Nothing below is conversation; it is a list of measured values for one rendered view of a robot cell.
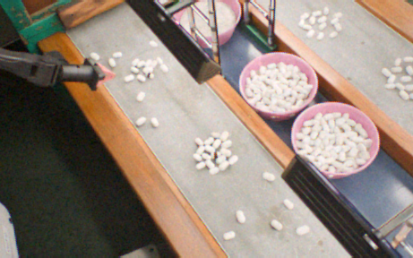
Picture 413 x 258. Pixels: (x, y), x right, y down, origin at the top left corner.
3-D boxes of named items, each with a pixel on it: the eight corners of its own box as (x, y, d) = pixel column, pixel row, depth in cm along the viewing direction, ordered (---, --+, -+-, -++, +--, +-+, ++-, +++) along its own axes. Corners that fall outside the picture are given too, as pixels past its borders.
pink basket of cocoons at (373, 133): (327, 203, 143) (331, 190, 135) (273, 144, 156) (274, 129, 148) (391, 158, 149) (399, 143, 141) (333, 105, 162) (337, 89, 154)
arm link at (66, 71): (57, 84, 141) (62, 68, 138) (47, 73, 145) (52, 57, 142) (78, 85, 146) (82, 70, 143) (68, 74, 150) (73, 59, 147)
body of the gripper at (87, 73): (90, 57, 152) (70, 55, 146) (104, 75, 146) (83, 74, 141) (84, 73, 155) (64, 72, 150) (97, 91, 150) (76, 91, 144)
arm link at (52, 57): (35, 86, 138) (43, 61, 134) (21, 67, 144) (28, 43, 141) (72, 89, 146) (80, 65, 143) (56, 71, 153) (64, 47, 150)
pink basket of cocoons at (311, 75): (291, 141, 156) (293, 125, 148) (226, 107, 166) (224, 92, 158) (328, 87, 167) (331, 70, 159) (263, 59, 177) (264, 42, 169)
